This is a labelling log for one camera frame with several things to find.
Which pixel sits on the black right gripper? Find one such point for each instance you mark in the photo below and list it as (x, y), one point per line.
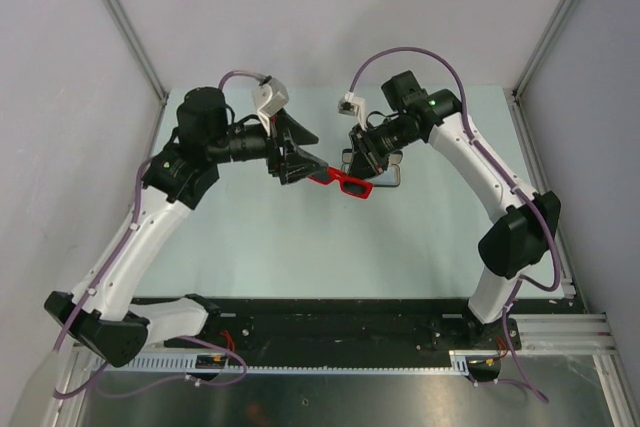
(367, 160)

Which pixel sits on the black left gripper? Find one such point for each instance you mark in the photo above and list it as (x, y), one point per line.
(294, 163)

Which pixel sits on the red sunglasses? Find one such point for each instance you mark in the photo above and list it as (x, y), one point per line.
(349, 185)

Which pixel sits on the dark green glasses case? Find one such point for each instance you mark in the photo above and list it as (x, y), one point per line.
(391, 177)

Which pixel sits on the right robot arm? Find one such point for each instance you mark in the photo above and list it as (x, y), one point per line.
(523, 220)

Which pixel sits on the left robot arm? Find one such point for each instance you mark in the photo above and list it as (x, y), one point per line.
(99, 312)

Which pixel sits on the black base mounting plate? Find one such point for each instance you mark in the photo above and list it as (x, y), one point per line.
(357, 353)

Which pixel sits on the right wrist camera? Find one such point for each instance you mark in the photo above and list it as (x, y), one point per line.
(352, 105)

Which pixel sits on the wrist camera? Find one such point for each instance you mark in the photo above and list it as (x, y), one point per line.
(352, 105)
(269, 97)

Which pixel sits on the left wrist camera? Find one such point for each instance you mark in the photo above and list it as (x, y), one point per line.
(269, 97)

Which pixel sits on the grey slotted cable duct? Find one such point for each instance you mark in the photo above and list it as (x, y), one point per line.
(200, 362)

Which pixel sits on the aluminium front rail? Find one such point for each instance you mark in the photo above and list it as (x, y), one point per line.
(565, 334)

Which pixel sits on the left aluminium frame post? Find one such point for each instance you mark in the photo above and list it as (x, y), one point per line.
(128, 33)

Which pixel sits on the aluminium frame post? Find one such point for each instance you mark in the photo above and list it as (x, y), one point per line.
(128, 33)
(551, 34)

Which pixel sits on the right aluminium frame post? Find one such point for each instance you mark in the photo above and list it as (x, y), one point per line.
(551, 34)

